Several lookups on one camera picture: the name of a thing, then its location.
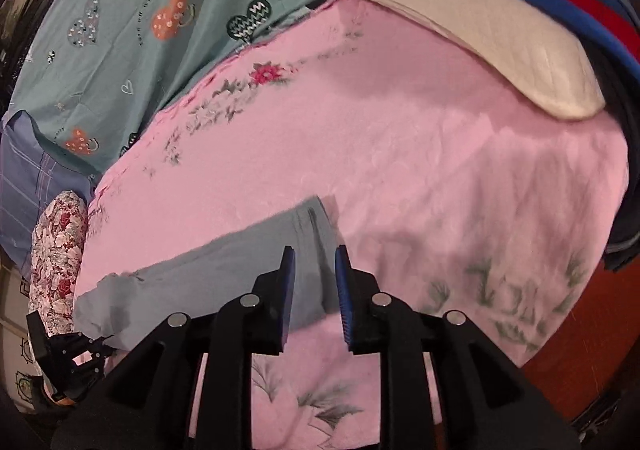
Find grey pants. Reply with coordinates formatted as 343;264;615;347
75;195;346;351

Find white quilted pillow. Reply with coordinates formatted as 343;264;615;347
331;0;607;120

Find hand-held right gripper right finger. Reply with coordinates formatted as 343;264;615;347
334;244;583;450

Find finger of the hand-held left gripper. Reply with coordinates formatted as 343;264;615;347
75;355;107;381
65;333;117;357

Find pink floral bed sheet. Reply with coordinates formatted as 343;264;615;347
75;0;631;450

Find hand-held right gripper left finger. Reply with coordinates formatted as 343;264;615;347
50;245;297;450

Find teal heart-printed sheet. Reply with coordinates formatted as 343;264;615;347
7;0;351;171

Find blue plaid sheet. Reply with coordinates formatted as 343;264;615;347
0;110;96;271

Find red floral quilt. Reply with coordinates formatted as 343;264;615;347
27;190;89;337

